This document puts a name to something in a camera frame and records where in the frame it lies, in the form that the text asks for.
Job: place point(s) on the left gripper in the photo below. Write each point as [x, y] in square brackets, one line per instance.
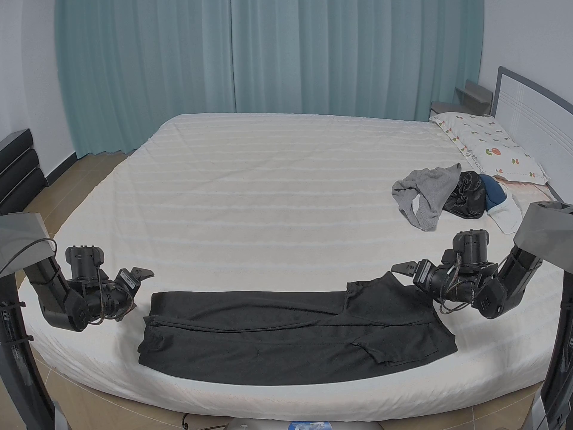
[118, 298]

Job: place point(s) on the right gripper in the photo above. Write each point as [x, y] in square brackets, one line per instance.
[434, 278]

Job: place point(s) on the black T-shirt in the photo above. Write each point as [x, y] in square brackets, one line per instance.
[277, 334]

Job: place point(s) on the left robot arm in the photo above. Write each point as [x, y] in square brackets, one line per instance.
[49, 294]

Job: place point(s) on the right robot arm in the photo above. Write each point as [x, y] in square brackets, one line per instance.
[515, 276]

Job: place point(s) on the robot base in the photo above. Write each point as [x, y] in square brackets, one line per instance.
[309, 426]

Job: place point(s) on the bed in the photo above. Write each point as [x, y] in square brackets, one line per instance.
[268, 182]

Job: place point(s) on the grey garment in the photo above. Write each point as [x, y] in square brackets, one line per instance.
[429, 191]

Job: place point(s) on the black shiny garment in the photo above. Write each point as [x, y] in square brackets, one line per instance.
[465, 195]

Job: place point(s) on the white garment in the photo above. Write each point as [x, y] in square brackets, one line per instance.
[503, 217]

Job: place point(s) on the dark blue garment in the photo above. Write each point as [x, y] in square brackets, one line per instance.
[492, 193]

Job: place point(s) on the white printed pillow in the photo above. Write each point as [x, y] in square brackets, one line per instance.
[490, 146]

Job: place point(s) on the black chest of drawers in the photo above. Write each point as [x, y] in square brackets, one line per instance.
[18, 170]

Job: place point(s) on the grey bedside table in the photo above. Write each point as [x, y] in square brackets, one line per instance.
[472, 92]

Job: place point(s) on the blue-green curtain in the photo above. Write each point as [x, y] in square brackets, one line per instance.
[353, 43]
[143, 61]

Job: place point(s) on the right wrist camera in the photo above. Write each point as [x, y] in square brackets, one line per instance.
[449, 256]

